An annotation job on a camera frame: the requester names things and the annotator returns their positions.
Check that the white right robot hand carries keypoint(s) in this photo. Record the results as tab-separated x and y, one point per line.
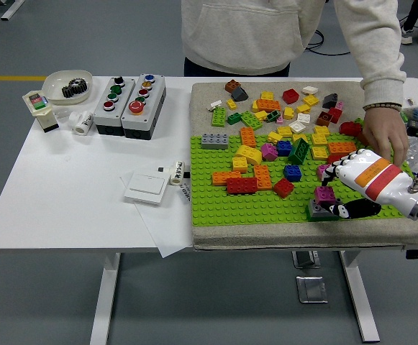
374	176

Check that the person's left hand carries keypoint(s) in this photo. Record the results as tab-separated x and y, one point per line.
385	125

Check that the red rounded toy brick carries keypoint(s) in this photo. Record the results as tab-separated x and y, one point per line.
349	130

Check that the pink square toy brick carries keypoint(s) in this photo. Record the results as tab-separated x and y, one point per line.
324	194
269	151
323	170

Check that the long grey toy brick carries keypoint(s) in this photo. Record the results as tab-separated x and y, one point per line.
314	212
214	141

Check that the blue square toy brick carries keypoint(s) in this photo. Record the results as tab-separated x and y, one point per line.
292	173
284	148

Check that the red square toy brick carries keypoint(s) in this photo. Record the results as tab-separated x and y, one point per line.
290	96
283	188
335	115

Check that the person's left forearm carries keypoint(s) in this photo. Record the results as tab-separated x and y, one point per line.
383	79

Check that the lime green toy plate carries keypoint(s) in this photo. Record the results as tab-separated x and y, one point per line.
359	122

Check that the brown oblong toy brick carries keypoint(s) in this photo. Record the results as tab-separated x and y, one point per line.
360	138

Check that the long orange toy brick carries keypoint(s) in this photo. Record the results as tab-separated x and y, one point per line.
341	148
268	105
226	178

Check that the small pink toy brick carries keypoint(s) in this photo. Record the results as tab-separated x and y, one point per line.
339	105
280	120

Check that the yellow square toy brick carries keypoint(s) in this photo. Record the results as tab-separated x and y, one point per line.
311	100
298	138
274	137
240	164
303	109
319	152
267	95
284	131
319	139
321	131
254	106
260	115

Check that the dark grey sloped toy brick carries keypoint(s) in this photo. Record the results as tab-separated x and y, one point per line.
239	94
329	100

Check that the brown hollow toy brick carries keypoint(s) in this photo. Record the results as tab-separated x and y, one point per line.
324	118

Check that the white square toy plate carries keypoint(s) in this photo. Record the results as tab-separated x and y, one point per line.
303	118

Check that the white hollow toy brick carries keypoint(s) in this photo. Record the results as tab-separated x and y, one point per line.
297	127

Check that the narrow yellow toy brick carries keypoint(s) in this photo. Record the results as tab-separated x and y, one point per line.
288	113

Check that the orange oblong toy brick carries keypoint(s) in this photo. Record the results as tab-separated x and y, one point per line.
262	178
248	137

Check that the dark green hollow toy brick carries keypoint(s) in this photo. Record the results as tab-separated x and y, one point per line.
272	115

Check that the yellow curved toy brick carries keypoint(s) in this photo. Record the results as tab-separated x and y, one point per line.
249	154

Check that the long lime green toy brick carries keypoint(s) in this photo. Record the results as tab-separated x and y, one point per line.
251	120

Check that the green toy baseplate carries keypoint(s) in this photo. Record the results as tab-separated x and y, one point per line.
230	212

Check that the dark green square toy brick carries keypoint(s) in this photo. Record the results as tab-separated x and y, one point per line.
234	118

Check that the small yellow toy brick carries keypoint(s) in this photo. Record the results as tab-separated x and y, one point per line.
231	104

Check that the brown square toy brick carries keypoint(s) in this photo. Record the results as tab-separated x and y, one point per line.
232	86

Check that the white flat toy piece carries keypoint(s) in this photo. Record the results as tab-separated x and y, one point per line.
216	105

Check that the small metal screw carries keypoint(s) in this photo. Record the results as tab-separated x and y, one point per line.
410	99

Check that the white table leg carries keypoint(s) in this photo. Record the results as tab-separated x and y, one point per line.
104	298
361	298

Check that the metal floor socket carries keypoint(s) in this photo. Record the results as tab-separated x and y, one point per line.
311	289

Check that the printed paper label strip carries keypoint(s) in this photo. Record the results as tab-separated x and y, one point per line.
186	194

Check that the white labelled tube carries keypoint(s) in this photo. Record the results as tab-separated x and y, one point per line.
177	172

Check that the white paper sheet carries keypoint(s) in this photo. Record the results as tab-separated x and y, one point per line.
165	230

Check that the grey emergency-stop control box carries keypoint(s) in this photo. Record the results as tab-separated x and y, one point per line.
142	118

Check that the grey four-button control box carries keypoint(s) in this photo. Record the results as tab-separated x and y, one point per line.
113	115

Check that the white pipe tee fitting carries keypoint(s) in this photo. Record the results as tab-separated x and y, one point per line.
82	124

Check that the black metal gear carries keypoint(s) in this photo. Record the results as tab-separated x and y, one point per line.
75	88

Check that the white shallow bowl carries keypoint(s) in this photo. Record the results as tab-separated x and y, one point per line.
55	90

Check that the white background desk foot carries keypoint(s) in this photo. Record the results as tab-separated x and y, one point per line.
12	9

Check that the white wall switch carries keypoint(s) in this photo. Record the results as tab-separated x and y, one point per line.
145	188

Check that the white red-green pushbutton switch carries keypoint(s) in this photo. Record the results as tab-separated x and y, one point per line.
41	108

